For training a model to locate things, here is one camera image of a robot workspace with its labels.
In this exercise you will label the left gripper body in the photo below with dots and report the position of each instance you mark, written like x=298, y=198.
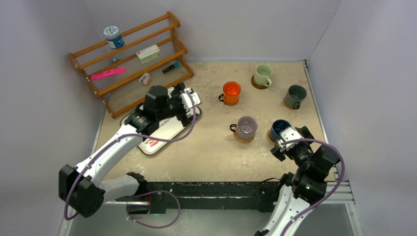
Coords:
x=176, y=95

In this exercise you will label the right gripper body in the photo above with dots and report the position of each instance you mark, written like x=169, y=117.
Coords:
x=292, y=151

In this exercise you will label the dark blue mug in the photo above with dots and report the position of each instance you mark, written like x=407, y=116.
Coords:
x=277, y=127

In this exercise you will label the orange mug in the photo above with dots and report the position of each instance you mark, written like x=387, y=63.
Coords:
x=230, y=94

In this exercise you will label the lilac purple mug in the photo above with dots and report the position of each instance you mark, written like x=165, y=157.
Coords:
x=245, y=127

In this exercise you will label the dark green mug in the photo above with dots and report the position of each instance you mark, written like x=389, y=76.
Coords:
x=295, y=96

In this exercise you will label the woven rattan round coaster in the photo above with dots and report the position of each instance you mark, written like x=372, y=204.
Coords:
x=242, y=140

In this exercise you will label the light green mug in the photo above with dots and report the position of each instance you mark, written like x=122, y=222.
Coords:
x=262, y=76

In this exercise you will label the dark grooved wooden coaster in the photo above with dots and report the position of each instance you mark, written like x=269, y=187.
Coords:
x=256, y=85

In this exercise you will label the brown wooden round coaster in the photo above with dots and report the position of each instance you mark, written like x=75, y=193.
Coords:
x=285, y=105

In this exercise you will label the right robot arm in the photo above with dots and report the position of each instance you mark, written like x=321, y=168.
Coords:
x=301, y=192

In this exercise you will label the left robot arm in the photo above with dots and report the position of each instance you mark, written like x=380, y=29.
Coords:
x=87, y=177

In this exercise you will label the black blue marker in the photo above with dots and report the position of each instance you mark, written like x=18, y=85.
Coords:
x=171, y=67

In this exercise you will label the small white pink object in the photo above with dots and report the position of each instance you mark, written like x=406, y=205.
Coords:
x=145, y=78

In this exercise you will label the white green small box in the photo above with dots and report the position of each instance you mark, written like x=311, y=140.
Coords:
x=148, y=54

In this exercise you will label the wooden tiered shelf rack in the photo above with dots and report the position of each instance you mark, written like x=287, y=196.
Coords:
x=179, y=47

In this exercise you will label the blue white lidded jar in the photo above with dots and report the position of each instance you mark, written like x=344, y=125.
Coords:
x=113, y=37

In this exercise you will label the pink highlighter marker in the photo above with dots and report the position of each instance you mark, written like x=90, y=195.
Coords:
x=108, y=73

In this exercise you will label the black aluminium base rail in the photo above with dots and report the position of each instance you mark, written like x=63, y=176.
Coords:
x=261, y=196

